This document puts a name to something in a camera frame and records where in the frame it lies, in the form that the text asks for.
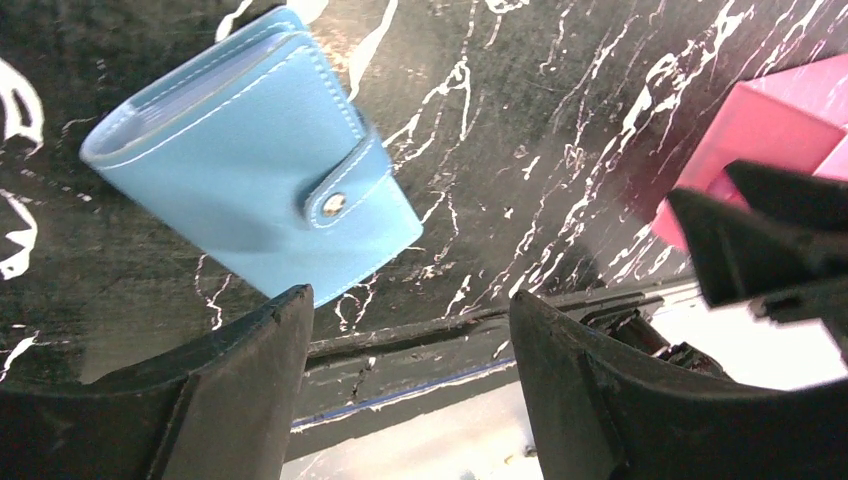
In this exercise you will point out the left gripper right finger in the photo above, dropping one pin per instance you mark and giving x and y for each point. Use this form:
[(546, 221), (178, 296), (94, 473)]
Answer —
[(600, 409)]

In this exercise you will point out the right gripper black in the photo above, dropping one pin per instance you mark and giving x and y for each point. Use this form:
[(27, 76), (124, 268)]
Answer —
[(788, 252)]

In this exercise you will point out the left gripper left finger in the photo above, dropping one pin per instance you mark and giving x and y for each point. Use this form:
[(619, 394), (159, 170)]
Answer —
[(218, 407)]

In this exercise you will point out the pink plastic box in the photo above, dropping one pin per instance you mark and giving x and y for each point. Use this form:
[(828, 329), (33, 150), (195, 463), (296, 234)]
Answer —
[(794, 119)]

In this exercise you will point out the blue card holder wallet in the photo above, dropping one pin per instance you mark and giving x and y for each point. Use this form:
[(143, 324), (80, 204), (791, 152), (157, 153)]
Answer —
[(252, 152)]

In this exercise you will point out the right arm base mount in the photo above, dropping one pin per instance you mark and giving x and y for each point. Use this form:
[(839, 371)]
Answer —
[(628, 319)]

